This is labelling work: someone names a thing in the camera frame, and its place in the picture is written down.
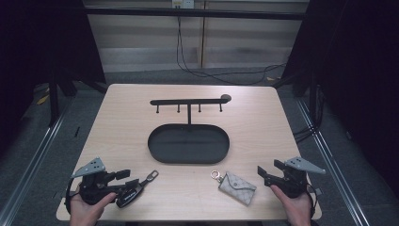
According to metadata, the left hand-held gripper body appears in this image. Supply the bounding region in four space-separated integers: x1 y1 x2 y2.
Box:
71 156 128 206

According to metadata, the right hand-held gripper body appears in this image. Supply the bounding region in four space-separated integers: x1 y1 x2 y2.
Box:
265 156 327 200

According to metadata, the black car key fob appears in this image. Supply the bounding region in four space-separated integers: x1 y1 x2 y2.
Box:
115 169 160 209

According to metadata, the beige patterned key pouch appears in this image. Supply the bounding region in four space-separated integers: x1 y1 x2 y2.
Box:
210 169 258 207

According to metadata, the black key rack with tray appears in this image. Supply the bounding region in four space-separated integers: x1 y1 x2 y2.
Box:
147 93 232 165

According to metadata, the person's right hand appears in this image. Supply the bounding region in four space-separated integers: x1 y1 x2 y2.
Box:
269 185 312 226

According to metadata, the person's left hand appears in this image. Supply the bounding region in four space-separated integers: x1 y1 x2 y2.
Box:
69 191 118 226

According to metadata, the black stand leg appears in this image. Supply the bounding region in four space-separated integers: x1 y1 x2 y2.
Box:
47 73 61 128

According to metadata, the black curtain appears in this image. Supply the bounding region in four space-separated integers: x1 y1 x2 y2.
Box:
280 0 399 189
0 0 107 158

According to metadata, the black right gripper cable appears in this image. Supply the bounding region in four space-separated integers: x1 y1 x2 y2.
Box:
305 184 317 220

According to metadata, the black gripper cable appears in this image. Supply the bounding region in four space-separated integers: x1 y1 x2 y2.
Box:
305 184 317 220
64 177 80 216

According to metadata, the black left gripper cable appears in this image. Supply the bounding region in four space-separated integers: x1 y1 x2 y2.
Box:
64 177 80 216

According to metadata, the metal floor rail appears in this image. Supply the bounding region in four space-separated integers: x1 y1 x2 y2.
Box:
295 99 373 226
0 97 74 226

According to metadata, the black floor cable bundle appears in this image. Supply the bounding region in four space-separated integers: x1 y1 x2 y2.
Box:
293 84 326 144

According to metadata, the black wall cable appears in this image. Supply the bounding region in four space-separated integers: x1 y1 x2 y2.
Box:
175 15 287 87

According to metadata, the black horizontal frame bar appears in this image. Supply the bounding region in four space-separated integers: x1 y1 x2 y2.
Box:
84 7 308 21

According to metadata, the white wall outlet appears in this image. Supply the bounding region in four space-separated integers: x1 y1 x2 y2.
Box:
171 0 196 9

